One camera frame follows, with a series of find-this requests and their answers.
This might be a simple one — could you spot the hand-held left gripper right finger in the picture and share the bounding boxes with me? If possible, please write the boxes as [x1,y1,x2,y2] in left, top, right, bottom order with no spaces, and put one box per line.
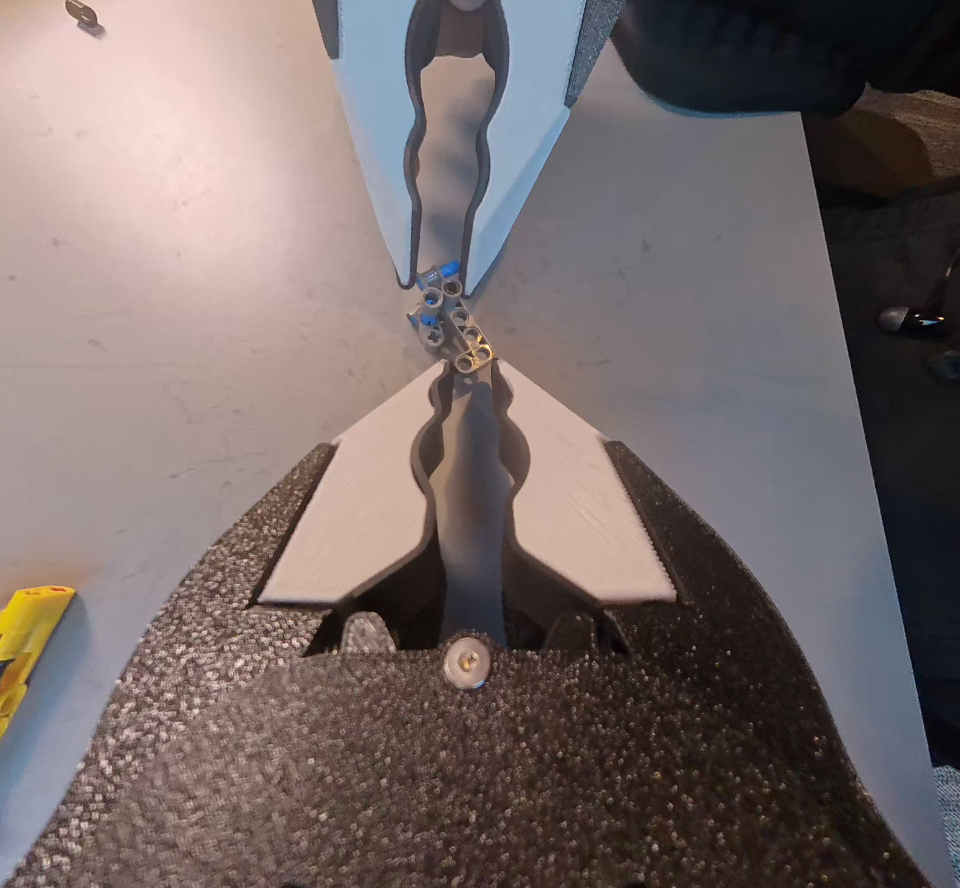
[491,359,678,610]

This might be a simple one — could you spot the yellow beam assembly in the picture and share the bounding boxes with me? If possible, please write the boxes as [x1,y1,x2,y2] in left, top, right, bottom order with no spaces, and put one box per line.
[0,585,76,739]

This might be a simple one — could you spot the small grey connector blue pins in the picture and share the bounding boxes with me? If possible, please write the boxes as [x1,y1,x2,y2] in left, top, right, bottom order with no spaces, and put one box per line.
[405,286,451,353]

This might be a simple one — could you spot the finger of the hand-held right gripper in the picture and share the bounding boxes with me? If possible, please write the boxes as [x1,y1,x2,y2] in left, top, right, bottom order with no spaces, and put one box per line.
[457,0,605,299]
[333,0,445,289]

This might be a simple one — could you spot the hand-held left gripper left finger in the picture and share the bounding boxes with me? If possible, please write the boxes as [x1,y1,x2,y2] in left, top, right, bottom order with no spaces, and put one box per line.
[257,359,453,612]

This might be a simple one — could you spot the person's right forearm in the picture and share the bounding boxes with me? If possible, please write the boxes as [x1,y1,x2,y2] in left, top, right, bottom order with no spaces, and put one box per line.
[611,0,960,117]

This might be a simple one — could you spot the grey angled beam assembly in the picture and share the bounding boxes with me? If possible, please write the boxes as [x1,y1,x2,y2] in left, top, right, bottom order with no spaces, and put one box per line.
[405,261,496,377]

